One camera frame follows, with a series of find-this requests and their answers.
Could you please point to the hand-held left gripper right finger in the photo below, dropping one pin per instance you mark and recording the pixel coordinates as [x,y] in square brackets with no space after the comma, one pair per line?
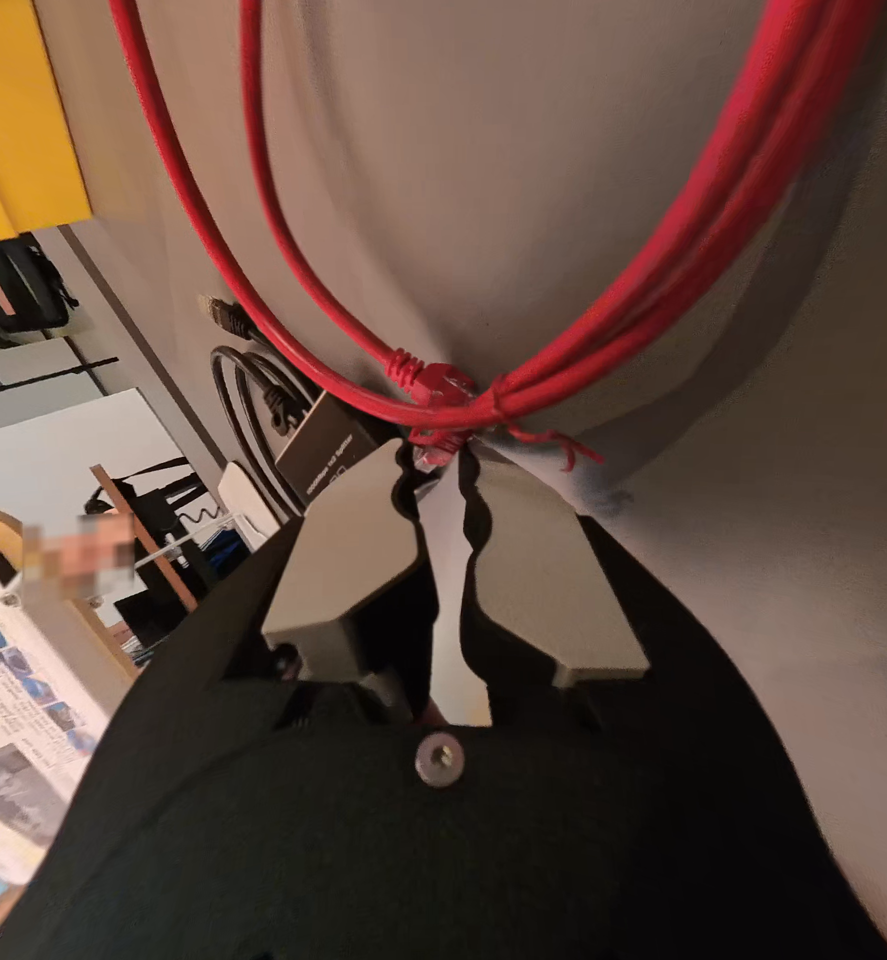
[548,585]

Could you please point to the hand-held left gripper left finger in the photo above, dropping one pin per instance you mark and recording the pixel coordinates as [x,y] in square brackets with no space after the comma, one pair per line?
[346,555]

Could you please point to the black ethernet splitter box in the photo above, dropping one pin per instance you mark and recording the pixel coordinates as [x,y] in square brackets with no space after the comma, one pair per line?
[323,442]

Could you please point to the yellow plastic bin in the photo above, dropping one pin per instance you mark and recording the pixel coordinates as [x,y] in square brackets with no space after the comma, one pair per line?
[16,112]

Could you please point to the white document stand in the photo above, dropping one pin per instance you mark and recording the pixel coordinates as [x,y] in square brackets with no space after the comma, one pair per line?
[245,495]

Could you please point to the red twist tie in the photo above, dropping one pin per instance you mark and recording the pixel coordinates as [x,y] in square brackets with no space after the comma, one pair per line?
[500,401]

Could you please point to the printed instruction sheet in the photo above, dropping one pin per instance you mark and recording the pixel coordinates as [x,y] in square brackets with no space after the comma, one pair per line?
[23,712]

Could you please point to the black backpack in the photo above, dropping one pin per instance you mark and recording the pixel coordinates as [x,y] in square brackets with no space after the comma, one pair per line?
[23,292]

